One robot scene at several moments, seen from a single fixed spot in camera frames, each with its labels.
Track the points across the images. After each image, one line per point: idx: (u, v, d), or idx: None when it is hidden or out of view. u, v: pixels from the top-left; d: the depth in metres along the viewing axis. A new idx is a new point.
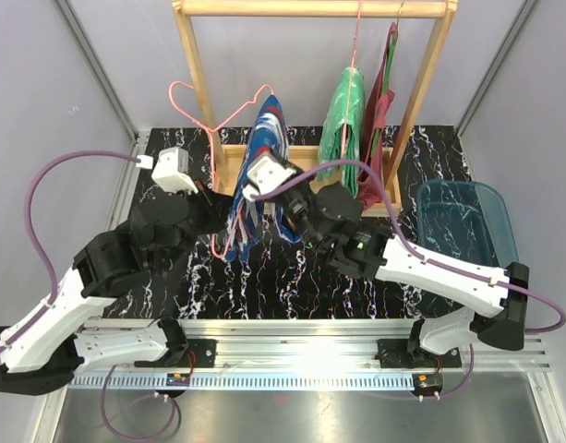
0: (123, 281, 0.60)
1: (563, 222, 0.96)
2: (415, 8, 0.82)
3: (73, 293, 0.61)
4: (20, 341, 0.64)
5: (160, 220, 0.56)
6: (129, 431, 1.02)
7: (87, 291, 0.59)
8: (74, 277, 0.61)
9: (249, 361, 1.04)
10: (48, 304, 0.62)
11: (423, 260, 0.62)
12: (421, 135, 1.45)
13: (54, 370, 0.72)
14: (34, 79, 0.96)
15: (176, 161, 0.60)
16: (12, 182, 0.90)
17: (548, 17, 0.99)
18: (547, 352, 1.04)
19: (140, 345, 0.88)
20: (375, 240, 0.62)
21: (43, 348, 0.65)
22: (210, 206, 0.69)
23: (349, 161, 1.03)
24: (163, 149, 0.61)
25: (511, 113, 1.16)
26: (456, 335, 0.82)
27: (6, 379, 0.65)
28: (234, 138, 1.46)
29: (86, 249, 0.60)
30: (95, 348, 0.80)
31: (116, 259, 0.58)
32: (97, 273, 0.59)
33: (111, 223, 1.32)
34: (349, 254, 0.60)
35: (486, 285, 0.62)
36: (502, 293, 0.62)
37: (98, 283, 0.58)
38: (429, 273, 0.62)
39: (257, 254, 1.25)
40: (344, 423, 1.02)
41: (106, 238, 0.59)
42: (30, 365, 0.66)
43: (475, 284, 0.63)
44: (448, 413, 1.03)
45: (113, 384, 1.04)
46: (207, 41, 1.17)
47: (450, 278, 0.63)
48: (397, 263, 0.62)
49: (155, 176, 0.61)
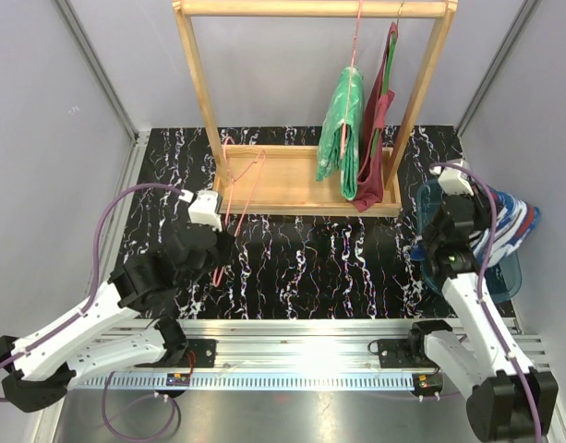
0: (155, 295, 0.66)
1: (563, 223, 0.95)
2: (415, 7, 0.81)
3: (109, 305, 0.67)
4: (42, 347, 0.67)
5: (195, 244, 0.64)
6: (130, 432, 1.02)
7: (125, 302, 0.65)
8: (108, 290, 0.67)
9: (249, 361, 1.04)
10: (81, 311, 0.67)
11: (478, 300, 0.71)
12: (421, 135, 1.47)
13: (56, 383, 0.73)
14: (33, 77, 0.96)
15: (214, 201, 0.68)
16: (11, 180, 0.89)
17: (547, 17, 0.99)
18: (547, 353, 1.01)
19: (136, 350, 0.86)
20: (468, 265, 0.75)
21: (62, 354, 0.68)
22: (227, 241, 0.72)
23: (349, 161, 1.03)
24: (203, 190, 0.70)
25: (510, 114, 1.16)
26: (454, 375, 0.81)
27: (20, 385, 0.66)
28: (234, 138, 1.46)
29: (123, 267, 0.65)
30: (87, 359, 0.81)
31: (150, 277, 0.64)
32: (135, 287, 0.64)
33: (111, 223, 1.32)
34: (438, 257, 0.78)
35: (503, 354, 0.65)
36: (507, 370, 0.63)
37: (136, 297, 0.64)
38: (474, 310, 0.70)
39: (257, 254, 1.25)
40: (344, 423, 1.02)
41: (139, 259, 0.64)
42: (42, 373, 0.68)
43: (494, 344, 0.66)
44: (448, 413, 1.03)
45: (114, 384, 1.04)
46: (207, 42, 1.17)
47: (482, 324, 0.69)
48: (462, 286, 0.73)
49: (192, 211, 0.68)
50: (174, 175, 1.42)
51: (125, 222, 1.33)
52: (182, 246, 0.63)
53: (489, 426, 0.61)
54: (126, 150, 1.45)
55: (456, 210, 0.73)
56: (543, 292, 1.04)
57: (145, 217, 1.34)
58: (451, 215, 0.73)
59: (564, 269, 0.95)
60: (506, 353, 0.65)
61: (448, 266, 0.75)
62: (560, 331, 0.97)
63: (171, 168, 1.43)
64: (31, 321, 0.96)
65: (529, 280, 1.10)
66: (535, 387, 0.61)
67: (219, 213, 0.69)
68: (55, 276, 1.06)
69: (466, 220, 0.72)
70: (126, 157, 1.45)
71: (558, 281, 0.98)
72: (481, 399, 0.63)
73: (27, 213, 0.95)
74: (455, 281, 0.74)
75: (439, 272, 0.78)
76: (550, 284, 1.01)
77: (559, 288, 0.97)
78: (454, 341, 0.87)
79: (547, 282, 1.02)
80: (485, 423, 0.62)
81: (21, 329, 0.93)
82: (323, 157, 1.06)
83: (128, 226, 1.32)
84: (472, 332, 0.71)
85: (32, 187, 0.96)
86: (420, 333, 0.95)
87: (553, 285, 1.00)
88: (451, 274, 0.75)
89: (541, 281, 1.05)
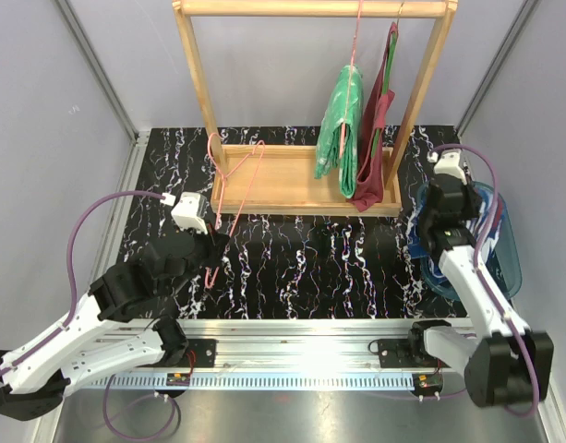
0: (136, 305, 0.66)
1: (564, 223, 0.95)
2: (415, 7, 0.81)
3: (90, 317, 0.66)
4: (28, 362, 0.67)
5: None
6: (130, 431, 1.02)
7: (104, 314, 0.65)
8: (89, 303, 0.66)
9: (249, 361, 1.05)
10: (63, 325, 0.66)
11: (474, 269, 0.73)
12: (421, 134, 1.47)
13: (50, 392, 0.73)
14: (33, 77, 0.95)
15: (197, 205, 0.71)
16: (12, 180, 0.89)
17: (547, 17, 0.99)
18: (547, 352, 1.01)
19: (133, 353, 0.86)
20: (463, 239, 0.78)
21: (50, 367, 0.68)
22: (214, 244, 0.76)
23: (348, 161, 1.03)
24: (186, 193, 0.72)
25: (511, 114, 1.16)
26: (454, 362, 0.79)
27: (8, 399, 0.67)
28: (234, 138, 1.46)
29: (102, 277, 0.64)
30: (82, 365, 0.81)
31: (131, 287, 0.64)
32: (114, 300, 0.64)
33: (110, 223, 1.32)
34: (434, 232, 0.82)
35: (499, 317, 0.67)
36: (502, 330, 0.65)
37: (115, 309, 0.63)
38: (469, 279, 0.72)
39: (257, 254, 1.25)
40: (344, 423, 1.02)
41: (120, 269, 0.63)
42: (31, 385, 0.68)
43: (490, 308, 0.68)
44: (449, 413, 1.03)
45: (116, 384, 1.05)
46: (207, 42, 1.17)
47: (477, 291, 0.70)
48: (458, 257, 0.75)
49: (174, 214, 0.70)
50: (175, 175, 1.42)
51: (125, 222, 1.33)
52: None
53: (487, 389, 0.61)
54: (126, 150, 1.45)
55: (445, 184, 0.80)
56: (543, 291, 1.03)
57: (145, 217, 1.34)
58: (439, 186, 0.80)
59: (564, 268, 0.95)
60: (501, 315, 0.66)
61: (444, 238, 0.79)
62: (561, 330, 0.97)
63: (171, 168, 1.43)
64: (32, 321, 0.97)
65: (529, 279, 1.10)
66: (530, 346, 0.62)
67: (202, 217, 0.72)
68: (56, 276, 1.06)
69: (454, 191, 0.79)
70: (126, 157, 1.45)
71: (559, 281, 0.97)
72: (479, 363, 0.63)
73: (27, 213, 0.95)
74: (451, 253, 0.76)
75: (435, 247, 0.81)
76: (550, 284, 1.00)
77: (559, 288, 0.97)
78: (454, 333, 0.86)
79: (547, 281, 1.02)
80: (482, 387, 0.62)
81: (21, 330, 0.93)
82: (321, 156, 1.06)
83: (128, 225, 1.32)
84: (467, 300, 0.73)
85: (32, 186, 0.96)
86: (419, 332, 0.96)
87: (554, 285, 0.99)
88: (446, 246, 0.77)
89: (541, 281, 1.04)
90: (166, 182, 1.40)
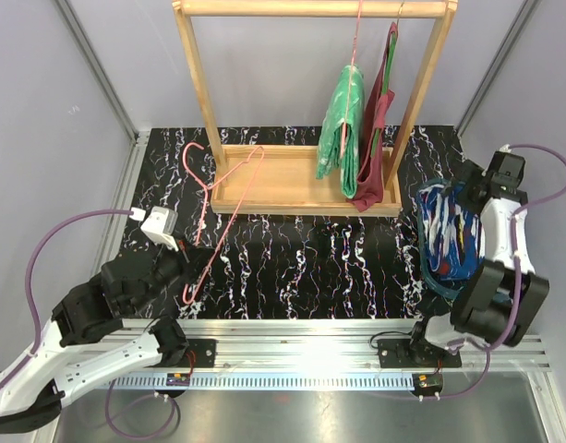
0: (98, 330, 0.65)
1: (563, 222, 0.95)
2: (415, 8, 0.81)
3: (54, 341, 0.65)
4: (7, 388, 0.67)
5: (126, 276, 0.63)
6: (130, 431, 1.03)
7: (66, 341, 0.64)
8: (53, 329, 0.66)
9: (250, 361, 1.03)
10: (31, 352, 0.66)
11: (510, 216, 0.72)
12: (421, 135, 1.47)
13: (41, 408, 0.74)
14: (33, 76, 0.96)
15: (164, 221, 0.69)
16: (12, 181, 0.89)
17: (547, 17, 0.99)
18: (547, 352, 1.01)
19: (128, 359, 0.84)
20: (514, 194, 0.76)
21: (30, 390, 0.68)
22: (187, 260, 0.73)
23: (349, 161, 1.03)
24: (155, 209, 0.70)
25: (510, 114, 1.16)
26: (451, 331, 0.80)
27: None
28: (234, 138, 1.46)
29: (63, 304, 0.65)
30: (78, 377, 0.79)
31: (93, 310, 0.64)
32: (73, 327, 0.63)
33: (110, 223, 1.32)
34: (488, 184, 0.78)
35: (510, 254, 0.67)
36: (505, 262, 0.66)
37: (74, 335, 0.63)
38: (500, 221, 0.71)
39: (257, 254, 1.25)
40: (344, 422, 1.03)
41: (81, 293, 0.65)
42: (18, 406, 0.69)
43: (504, 245, 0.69)
44: (448, 413, 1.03)
45: (119, 384, 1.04)
46: (207, 42, 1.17)
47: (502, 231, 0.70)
48: (500, 204, 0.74)
49: (143, 228, 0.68)
50: (175, 175, 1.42)
51: (124, 222, 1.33)
52: (112, 278, 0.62)
53: (467, 308, 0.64)
54: (126, 150, 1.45)
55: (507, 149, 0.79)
56: None
57: None
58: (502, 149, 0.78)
59: (563, 269, 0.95)
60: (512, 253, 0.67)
61: (497, 188, 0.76)
62: (560, 330, 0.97)
63: (171, 168, 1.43)
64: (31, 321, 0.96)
65: None
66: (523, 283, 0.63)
67: (173, 233, 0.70)
68: (55, 277, 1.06)
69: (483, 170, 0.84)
70: (126, 157, 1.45)
71: (559, 280, 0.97)
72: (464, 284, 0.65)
73: (26, 214, 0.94)
74: (496, 199, 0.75)
75: (484, 196, 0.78)
76: (549, 283, 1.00)
77: (559, 287, 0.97)
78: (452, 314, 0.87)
79: None
80: (463, 305, 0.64)
81: (20, 330, 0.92)
82: (322, 156, 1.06)
83: (128, 225, 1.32)
84: (487, 239, 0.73)
85: (32, 186, 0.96)
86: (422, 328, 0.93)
87: (553, 285, 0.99)
88: (494, 197, 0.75)
89: None
90: (166, 183, 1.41)
